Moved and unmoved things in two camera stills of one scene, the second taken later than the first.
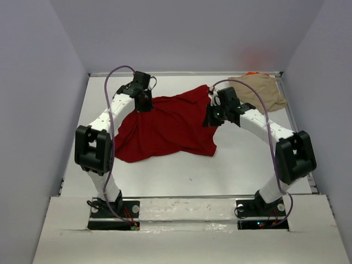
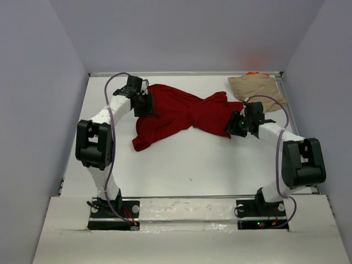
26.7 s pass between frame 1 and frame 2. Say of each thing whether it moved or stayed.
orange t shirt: stayed
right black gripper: moved
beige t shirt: stayed
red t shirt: moved
